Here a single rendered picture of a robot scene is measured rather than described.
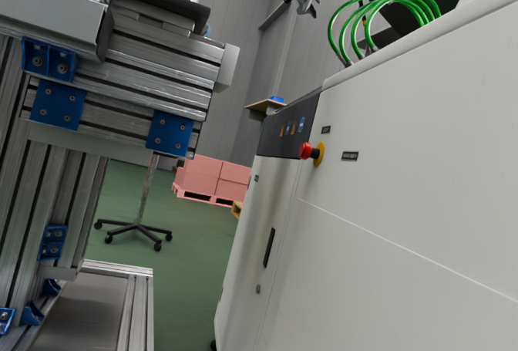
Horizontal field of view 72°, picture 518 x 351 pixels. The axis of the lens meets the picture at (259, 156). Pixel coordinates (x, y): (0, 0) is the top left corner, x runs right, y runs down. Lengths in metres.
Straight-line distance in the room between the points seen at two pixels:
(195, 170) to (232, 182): 0.62
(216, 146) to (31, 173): 9.86
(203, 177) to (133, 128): 4.76
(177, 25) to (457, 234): 0.66
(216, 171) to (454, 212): 5.29
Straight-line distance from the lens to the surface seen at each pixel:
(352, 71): 0.71
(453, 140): 0.41
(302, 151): 0.72
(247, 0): 11.73
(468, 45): 0.44
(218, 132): 10.78
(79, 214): 1.07
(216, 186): 5.66
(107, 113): 0.84
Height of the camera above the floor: 0.75
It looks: 1 degrees up
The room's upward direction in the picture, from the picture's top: 14 degrees clockwise
